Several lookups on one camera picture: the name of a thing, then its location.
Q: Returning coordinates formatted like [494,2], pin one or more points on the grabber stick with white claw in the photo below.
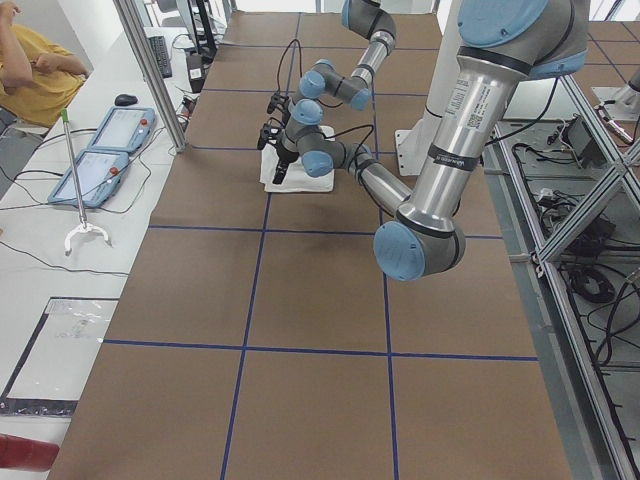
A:
[85,226]

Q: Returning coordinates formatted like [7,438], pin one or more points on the upper blue teach pendant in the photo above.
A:
[124,129]

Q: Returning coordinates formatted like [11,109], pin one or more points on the black power adapter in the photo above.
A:
[195,72]

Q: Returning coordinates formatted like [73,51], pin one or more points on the white long-sleeve printed shirt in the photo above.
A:
[310,177]

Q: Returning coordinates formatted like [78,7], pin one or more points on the aluminium frame post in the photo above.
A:
[135,33]

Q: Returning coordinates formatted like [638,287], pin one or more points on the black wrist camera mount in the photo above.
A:
[269,133]
[278,102]

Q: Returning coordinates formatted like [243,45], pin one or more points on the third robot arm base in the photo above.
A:
[618,103]

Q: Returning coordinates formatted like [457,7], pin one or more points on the black keyboard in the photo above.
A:
[160,53]

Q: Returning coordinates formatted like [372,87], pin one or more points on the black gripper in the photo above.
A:
[284,152]
[286,116]

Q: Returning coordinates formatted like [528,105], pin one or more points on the red object at edge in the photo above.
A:
[19,453]

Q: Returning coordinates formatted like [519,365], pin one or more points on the blue teach pendant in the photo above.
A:
[124,129]
[99,173]

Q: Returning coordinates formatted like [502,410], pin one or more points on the person in yellow shirt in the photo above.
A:
[39,78]

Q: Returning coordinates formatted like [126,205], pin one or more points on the black computer mouse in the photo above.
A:
[124,100]

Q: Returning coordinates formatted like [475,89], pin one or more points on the clear plastic sheet on desk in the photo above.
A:
[51,373]

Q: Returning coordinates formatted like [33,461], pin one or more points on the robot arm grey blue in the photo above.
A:
[503,43]
[371,22]

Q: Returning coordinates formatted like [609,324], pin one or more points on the lower blue teach pendant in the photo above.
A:
[99,173]

